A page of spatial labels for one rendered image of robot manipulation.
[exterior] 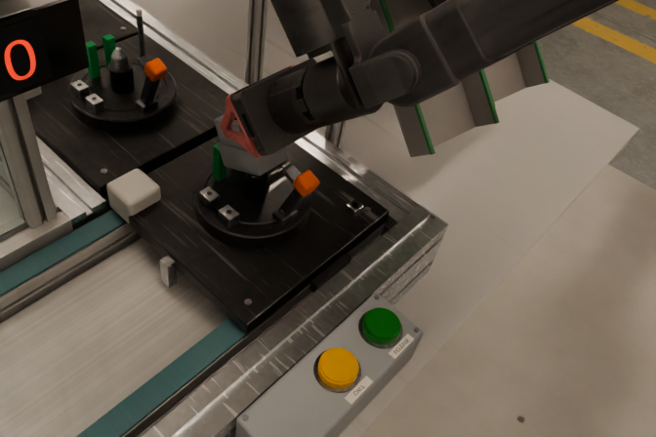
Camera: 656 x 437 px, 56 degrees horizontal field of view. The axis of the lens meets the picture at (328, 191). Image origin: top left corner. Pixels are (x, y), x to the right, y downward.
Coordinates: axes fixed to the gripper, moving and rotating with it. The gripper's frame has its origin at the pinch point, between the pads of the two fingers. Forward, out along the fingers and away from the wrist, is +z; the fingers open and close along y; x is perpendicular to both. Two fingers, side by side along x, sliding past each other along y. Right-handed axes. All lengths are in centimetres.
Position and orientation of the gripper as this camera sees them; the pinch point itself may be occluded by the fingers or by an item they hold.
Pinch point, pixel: (243, 120)
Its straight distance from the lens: 68.7
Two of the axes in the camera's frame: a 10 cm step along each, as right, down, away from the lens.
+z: -6.2, 0.9, 7.8
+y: -6.7, 4.5, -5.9
